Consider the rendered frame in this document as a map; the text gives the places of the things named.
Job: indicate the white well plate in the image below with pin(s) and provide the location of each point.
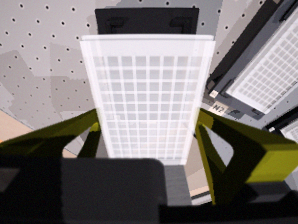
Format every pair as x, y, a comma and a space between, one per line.
161, 110
291, 131
273, 72

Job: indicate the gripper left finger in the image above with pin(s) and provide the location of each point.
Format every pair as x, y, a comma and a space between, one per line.
51, 140

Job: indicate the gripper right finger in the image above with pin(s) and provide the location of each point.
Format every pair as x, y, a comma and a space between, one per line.
258, 156

